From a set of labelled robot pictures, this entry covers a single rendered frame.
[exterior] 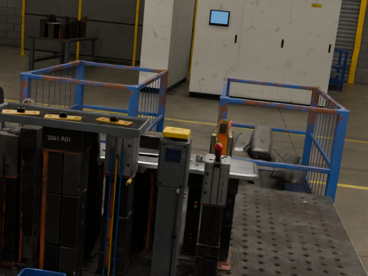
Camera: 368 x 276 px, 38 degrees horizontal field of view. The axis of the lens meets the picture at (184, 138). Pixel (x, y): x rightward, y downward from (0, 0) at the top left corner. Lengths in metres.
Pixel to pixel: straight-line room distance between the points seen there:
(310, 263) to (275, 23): 7.82
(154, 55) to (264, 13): 2.02
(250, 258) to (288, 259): 0.12
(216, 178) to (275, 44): 8.07
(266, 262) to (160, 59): 7.93
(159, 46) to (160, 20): 0.45
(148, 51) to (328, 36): 3.10
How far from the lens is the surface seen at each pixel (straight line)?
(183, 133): 1.21
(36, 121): 1.24
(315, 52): 9.47
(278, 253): 1.79
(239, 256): 1.73
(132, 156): 1.40
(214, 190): 1.40
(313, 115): 4.54
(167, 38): 9.42
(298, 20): 9.42
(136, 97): 3.44
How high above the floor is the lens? 1.42
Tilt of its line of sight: 13 degrees down
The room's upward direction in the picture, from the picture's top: 6 degrees clockwise
